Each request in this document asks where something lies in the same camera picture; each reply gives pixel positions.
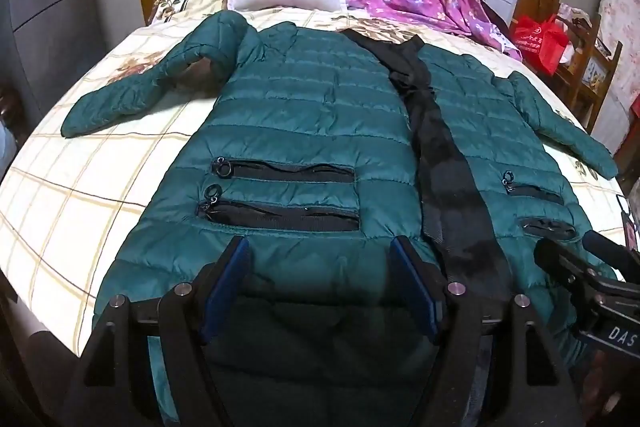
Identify pale floral curtain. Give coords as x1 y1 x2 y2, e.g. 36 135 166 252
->
594 0 640 158

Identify red shopping bag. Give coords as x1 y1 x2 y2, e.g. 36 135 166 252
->
511 14 571 76

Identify smartphone with black case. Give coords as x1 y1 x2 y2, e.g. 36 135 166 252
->
617 196 640 254

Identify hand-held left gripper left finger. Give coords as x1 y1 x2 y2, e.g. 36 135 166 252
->
61 236 251 427

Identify grey wardrobe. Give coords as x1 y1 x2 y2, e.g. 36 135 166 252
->
0 0 151 142

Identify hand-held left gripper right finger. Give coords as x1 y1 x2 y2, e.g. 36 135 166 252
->
389 235 587 427

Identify dark green puffer jacket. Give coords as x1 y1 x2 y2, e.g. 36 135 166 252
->
61 11 621 427

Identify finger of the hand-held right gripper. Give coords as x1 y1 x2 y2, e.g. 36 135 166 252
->
534 238 581 275
582 230 640 269

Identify bed with floral checked sheet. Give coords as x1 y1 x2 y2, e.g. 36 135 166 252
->
0 0 640 360

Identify wooden chair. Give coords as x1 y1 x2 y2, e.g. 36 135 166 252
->
554 13 624 134

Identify pale pink cloth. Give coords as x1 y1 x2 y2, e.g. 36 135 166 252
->
556 4 594 28

